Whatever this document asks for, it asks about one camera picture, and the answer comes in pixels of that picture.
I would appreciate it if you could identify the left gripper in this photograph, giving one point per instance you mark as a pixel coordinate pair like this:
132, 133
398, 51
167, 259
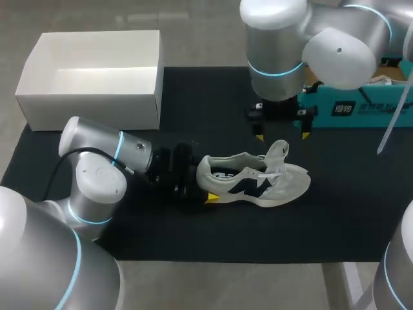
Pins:
171, 168

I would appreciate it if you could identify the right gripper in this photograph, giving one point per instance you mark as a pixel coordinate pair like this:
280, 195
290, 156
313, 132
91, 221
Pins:
280, 109

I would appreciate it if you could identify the white shoe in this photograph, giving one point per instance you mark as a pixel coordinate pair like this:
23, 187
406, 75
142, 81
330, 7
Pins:
284, 187

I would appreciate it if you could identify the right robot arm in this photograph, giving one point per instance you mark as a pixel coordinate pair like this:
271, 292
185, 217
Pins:
277, 48

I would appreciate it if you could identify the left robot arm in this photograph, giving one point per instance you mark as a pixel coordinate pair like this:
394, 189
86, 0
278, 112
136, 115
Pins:
42, 245

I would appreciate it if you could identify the white shoebox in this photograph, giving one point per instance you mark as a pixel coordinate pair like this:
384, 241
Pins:
90, 97

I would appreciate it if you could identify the teal box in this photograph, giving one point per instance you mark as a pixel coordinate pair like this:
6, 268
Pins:
355, 111

